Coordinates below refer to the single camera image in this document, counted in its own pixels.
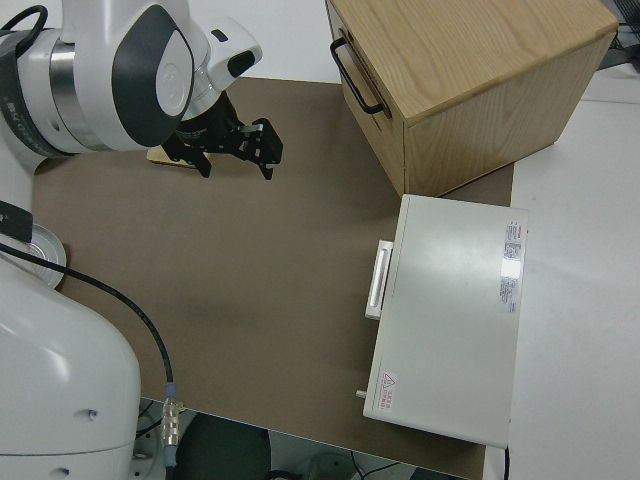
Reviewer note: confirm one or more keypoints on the white toaster oven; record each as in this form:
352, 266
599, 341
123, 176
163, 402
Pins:
450, 310

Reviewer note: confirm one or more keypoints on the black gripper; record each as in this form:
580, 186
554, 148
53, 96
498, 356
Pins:
210, 125

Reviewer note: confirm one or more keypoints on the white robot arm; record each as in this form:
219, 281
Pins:
95, 75

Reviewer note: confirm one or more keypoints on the wooden drawer box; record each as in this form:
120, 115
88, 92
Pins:
475, 50

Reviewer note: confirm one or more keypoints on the brown table mat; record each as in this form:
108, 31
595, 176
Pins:
225, 250

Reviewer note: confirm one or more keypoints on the small wooden block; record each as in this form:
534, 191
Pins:
157, 156

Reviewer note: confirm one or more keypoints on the gray plate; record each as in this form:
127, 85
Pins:
49, 245

